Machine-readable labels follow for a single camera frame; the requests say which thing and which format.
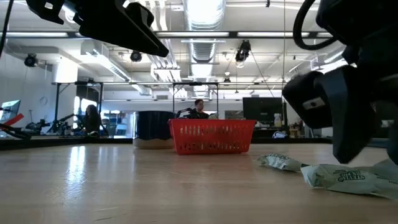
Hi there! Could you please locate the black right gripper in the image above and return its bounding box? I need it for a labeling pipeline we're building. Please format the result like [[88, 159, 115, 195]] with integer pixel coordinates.
[[322, 27, 398, 166]]

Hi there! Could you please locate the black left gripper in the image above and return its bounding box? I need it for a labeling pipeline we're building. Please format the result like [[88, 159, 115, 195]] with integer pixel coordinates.
[[26, 0, 170, 58]]

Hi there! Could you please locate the person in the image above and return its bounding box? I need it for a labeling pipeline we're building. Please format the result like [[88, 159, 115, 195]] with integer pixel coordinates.
[[186, 98, 211, 119], [76, 104, 104, 137]]

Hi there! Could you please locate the black overhead crossbar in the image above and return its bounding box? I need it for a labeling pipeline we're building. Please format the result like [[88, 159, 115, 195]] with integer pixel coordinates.
[[0, 30, 336, 39]]

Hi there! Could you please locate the black monitor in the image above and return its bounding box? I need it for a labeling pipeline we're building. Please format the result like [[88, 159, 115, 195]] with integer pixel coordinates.
[[242, 96, 284, 127]]

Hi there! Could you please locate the red plastic basket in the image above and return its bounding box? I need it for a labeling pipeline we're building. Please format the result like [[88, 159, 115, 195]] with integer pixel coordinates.
[[168, 118, 257, 156]]

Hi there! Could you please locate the grey computer monitor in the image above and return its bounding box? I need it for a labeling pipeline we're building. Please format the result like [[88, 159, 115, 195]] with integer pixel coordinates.
[[0, 99, 22, 124]]

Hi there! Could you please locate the red strip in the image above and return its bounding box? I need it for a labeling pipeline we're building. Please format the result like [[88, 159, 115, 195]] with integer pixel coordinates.
[[0, 113, 25, 131]]

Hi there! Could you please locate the white rectangular ceiling duct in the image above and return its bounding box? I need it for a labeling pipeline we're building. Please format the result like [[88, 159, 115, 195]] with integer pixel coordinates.
[[80, 42, 131, 82]]

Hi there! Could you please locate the silver ceiling duct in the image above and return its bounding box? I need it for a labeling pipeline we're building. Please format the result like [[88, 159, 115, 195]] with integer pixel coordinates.
[[183, 0, 227, 100]]

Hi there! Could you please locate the black background station frame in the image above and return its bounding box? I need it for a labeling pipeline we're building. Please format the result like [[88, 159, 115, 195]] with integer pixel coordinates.
[[172, 82, 220, 114], [51, 81, 104, 134]]

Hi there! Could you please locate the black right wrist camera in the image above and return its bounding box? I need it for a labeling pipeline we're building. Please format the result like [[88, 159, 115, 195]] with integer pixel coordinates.
[[282, 70, 333, 130]]

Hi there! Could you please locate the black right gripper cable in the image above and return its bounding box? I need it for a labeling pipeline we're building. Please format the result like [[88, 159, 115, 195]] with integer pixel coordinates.
[[292, 0, 340, 51]]

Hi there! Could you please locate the thick black cable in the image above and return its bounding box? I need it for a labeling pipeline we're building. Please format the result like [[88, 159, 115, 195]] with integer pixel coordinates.
[[0, 123, 32, 140]]

